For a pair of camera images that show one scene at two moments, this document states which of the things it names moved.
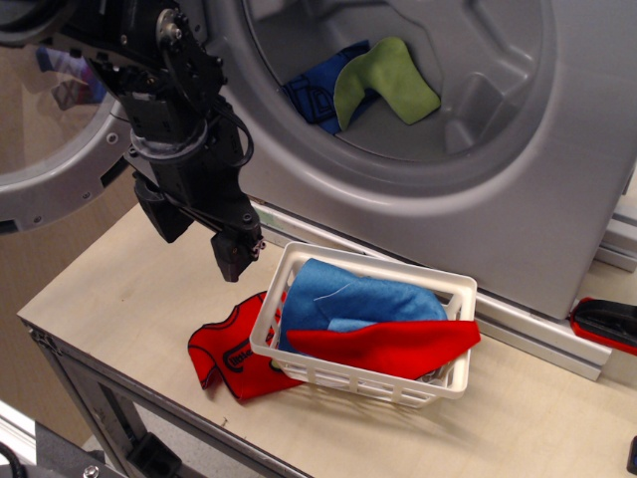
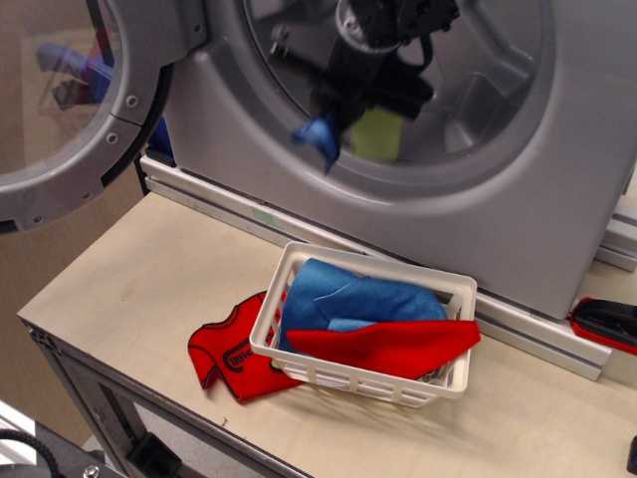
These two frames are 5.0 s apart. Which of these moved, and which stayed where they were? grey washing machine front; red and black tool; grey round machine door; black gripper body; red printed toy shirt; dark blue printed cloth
Moved: black gripper body; dark blue printed cloth
Stayed: red printed toy shirt; grey round machine door; red and black tool; grey washing machine front
